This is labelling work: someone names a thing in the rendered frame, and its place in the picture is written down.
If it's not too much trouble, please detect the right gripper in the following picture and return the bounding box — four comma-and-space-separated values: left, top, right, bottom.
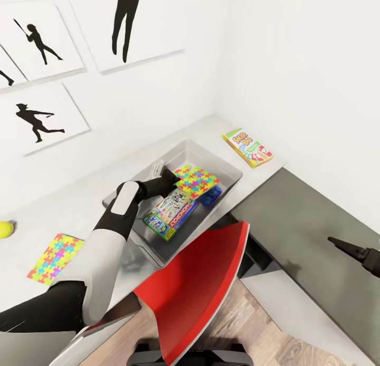
327, 236, 380, 278

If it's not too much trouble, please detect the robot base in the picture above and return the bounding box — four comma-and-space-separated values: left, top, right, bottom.
126, 343, 254, 366

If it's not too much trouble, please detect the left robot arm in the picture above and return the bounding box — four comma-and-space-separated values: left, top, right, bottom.
0, 159, 180, 366

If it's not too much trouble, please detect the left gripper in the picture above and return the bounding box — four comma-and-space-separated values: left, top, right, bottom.
152, 169, 180, 198

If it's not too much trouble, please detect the board game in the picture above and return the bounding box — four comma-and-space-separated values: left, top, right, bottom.
142, 187, 199, 243
222, 128, 274, 169
196, 186, 223, 209

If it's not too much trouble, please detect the jigsaw puzzle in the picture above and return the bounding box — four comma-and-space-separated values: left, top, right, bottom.
27, 233, 84, 286
173, 165, 221, 200

